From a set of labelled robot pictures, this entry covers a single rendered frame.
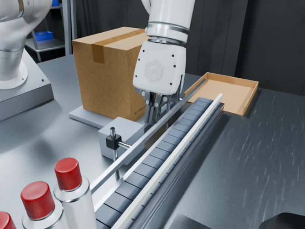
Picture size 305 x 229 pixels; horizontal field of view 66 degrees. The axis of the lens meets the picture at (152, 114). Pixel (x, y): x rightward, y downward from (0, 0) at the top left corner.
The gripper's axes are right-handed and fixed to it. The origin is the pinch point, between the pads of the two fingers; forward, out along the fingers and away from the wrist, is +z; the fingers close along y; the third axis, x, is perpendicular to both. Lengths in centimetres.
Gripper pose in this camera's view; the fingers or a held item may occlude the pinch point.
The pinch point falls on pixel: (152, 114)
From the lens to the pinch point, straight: 52.2
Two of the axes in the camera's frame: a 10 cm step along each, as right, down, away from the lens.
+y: 8.6, 2.6, -4.4
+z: -1.8, 9.6, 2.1
